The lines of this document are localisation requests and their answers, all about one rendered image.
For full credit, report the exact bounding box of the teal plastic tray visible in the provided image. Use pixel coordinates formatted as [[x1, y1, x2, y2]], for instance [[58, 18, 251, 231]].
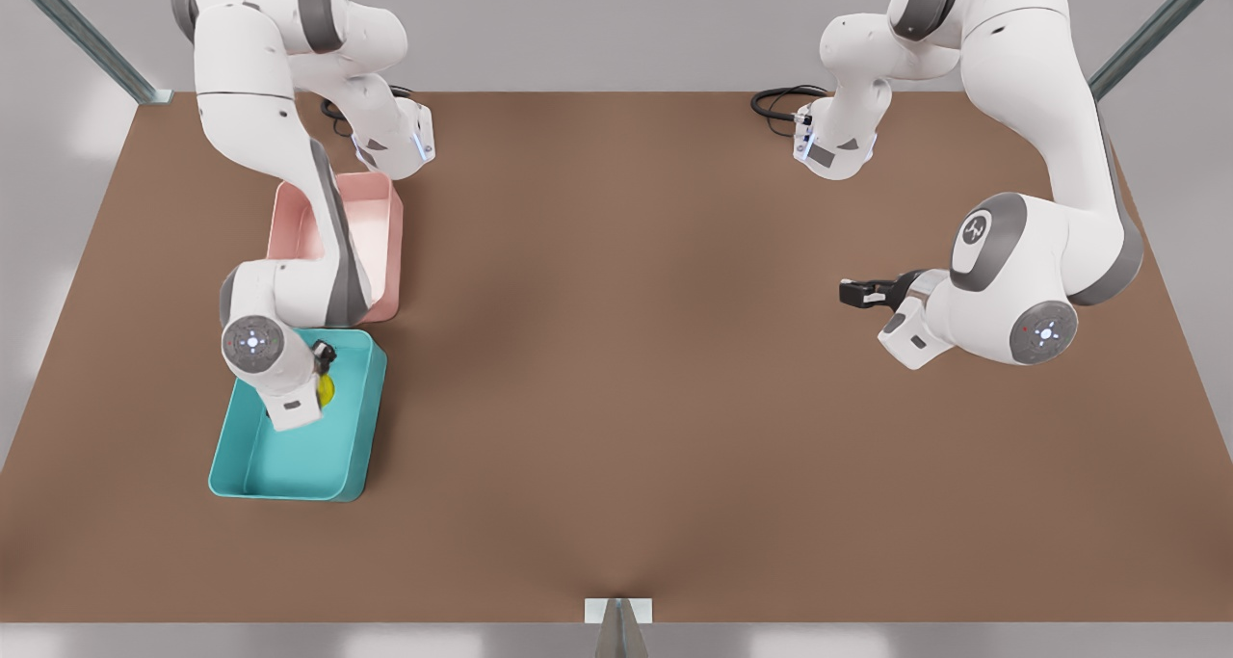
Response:
[[209, 329, 388, 502]]

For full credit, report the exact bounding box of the pink plastic tray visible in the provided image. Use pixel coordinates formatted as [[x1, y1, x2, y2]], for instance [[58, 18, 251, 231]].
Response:
[[266, 171, 405, 324]]

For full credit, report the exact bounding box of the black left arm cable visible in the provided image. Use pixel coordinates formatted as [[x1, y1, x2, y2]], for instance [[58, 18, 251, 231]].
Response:
[[750, 85, 831, 139]]

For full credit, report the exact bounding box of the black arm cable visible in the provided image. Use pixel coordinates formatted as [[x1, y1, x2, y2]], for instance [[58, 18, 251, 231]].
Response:
[[750, 85, 831, 139], [320, 85, 415, 139]]

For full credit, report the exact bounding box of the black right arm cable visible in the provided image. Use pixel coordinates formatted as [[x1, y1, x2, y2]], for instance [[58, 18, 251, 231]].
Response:
[[320, 85, 415, 139]]

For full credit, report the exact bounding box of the silver frame post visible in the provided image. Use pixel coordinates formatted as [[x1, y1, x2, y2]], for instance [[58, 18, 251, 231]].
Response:
[[0, 0, 174, 106], [1089, 0, 1233, 102], [585, 597, 653, 658]]

